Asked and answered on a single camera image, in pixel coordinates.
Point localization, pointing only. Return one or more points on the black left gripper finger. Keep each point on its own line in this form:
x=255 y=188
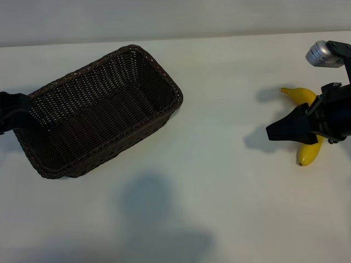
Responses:
x=17 y=119
x=17 y=102

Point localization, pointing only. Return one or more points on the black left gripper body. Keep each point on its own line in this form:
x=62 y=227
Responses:
x=2 y=112

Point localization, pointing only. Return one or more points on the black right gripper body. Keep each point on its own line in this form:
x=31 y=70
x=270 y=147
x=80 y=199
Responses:
x=334 y=112

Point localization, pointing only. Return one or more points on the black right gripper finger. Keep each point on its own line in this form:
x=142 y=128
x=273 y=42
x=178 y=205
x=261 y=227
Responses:
x=296 y=137
x=294 y=123

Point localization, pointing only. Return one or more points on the yellow banana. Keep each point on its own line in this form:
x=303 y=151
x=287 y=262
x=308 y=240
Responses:
x=301 y=94

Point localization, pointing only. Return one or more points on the dark brown wicker basket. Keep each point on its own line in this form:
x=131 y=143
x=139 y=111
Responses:
x=98 y=109

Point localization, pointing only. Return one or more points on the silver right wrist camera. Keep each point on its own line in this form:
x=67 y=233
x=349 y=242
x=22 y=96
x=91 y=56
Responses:
x=319 y=54

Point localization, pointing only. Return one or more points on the black right camera mount bracket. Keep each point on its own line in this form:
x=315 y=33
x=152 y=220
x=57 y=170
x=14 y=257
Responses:
x=342 y=50

